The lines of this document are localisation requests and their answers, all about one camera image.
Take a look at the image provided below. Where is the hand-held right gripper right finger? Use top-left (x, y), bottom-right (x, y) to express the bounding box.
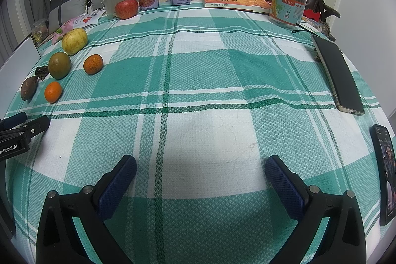
top-left (265, 154), bottom-right (367, 264)

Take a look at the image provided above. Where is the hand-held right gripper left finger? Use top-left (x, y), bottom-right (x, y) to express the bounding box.
top-left (35, 154), bottom-right (137, 264)

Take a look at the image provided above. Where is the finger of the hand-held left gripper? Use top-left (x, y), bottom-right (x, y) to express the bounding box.
top-left (0, 112), bottom-right (27, 131)
top-left (6, 116), bottom-right (51, 142)

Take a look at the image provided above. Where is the brown oblong fruit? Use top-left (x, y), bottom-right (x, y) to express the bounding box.
top-left (21, 76), bottom-right (39, 101)

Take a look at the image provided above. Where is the small orange tangerine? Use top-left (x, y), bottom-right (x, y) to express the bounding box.
top-left (44, 81), bottom-right (63, 104)

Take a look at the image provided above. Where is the dark mangosteen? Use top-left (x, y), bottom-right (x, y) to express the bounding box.
top-left (35, 65), bottom-right (49, 80)

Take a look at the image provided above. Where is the green round citrus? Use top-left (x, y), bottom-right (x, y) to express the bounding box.
top-left (48, 52), bottom-right (71, 80)

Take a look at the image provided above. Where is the orange tangerine with green patches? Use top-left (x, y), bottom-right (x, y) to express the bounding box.
top-left (83, 54), bottom-right (103, 75)

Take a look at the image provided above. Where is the yellow green apple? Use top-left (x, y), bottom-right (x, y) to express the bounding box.
top-left (62, 28), bottom-right (88, 55)

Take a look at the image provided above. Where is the white panel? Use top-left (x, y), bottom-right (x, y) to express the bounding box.
top-left (0, 36), bottom-right (41, 74)

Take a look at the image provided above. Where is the clear bag of snacks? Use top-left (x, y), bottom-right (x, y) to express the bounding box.
top-left (32, 21), bottom-right (49, 46)

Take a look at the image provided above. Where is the black phone with lit screen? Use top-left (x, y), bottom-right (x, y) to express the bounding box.
top-left (370, 124), bottom-right (396, 227)

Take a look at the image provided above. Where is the white packet with red hearts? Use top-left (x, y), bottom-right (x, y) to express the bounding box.
top-left (73, 9), bottom-right (106, 28)

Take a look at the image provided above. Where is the large black phone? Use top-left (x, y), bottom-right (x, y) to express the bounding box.
top-left (311, 35), bottom-right (366, 116)

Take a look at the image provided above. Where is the green plaid bed sheet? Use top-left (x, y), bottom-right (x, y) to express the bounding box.
top-left (0, 0), bottom-right (394, 264)

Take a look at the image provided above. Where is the red apple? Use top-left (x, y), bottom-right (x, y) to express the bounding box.
top-left (115, 0), bottom-right (139, 20)

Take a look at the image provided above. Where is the red box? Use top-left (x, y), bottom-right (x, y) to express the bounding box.
top-left (302, 9), bottom-right (322, 24)

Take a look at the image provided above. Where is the clear plastic jar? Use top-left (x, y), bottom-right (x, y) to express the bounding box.
top-left (269, 0), bottom-right (310, 29)

